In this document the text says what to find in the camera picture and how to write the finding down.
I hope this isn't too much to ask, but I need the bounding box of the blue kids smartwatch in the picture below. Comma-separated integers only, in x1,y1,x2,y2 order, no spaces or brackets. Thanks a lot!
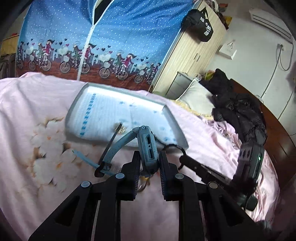
72,126,159,177

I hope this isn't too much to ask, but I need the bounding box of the gold jewelry cluster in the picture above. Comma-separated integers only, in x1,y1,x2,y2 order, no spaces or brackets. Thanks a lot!
114,123,126,135

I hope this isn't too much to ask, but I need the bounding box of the pink crumpled blanket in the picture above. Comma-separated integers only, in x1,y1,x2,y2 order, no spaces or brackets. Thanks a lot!
200,116,242,150

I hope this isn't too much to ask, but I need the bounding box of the wooden headboard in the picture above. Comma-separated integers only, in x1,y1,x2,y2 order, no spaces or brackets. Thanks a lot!
230,79,295,189

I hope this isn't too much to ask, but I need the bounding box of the pink bed sheet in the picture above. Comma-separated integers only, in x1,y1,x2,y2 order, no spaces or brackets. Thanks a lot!
1,73,280,240

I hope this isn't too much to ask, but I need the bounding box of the black jacket pile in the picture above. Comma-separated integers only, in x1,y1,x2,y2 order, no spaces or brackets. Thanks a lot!
199,69,267,145

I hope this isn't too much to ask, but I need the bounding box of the white pillow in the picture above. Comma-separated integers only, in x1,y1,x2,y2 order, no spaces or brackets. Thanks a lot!
177,80,214,116

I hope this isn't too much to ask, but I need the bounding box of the grey shallow cardboard tray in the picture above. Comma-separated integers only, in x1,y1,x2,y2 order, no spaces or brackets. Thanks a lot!
65,83,189,149

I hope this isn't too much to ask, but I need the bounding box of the grey bedside drawer cabinet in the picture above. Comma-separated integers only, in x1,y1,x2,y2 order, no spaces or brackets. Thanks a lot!
165,72,193,100

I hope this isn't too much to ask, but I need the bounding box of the white paper gift bag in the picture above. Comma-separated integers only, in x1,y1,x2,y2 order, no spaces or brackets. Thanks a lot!
218,40,237,60

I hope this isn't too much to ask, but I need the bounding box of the light wooden wardrobe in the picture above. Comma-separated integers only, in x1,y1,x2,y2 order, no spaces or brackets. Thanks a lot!
149,1,226,96

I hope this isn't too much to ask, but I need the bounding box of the white air conditioner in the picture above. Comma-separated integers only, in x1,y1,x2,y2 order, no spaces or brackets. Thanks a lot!
249,8,293,43

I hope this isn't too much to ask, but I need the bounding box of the black duffel bag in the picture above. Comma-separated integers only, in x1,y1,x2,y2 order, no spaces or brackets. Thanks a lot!
181,7,214,42

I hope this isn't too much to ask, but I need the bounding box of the blue fabric wardrobe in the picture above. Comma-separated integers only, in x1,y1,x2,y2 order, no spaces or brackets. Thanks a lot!
16,0,193,90

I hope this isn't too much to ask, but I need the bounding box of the dark backpack on floor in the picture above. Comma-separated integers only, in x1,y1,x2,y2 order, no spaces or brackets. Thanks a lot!
0,53,16,79

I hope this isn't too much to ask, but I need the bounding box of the clutter atop wooden wardrobe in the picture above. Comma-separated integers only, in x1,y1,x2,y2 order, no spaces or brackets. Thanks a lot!
204,0,233,30

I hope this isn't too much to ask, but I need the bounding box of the yellow wooden box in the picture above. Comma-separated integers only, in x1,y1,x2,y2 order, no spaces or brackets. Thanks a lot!
1,34,19,56

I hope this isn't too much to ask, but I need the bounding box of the yellow bead hair tie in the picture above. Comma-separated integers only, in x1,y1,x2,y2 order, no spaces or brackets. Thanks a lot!
138,174,153,194

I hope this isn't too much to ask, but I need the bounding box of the white power cable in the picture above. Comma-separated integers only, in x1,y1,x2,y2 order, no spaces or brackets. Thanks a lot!
255,43,296,137

